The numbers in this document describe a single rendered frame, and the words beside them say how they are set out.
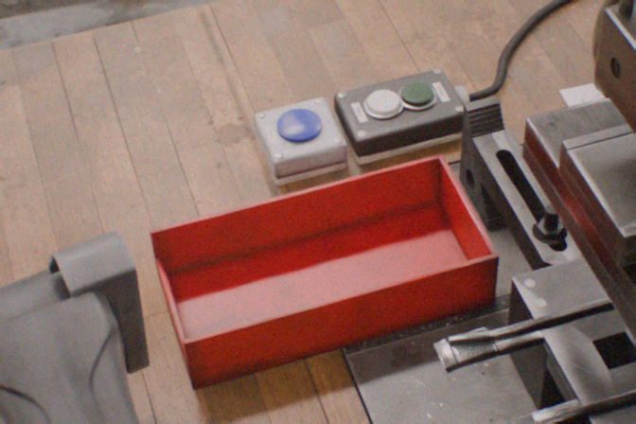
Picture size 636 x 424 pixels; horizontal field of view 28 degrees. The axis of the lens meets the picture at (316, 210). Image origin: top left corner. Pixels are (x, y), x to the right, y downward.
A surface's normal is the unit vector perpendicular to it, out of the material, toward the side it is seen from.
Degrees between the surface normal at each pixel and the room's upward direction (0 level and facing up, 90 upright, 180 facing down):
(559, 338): 0
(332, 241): 0
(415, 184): 90
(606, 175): 0
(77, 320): 12
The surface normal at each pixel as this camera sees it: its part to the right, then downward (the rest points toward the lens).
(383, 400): -0.04, -0.68
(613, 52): -0.95, 0.25
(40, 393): 0.05, -0.52
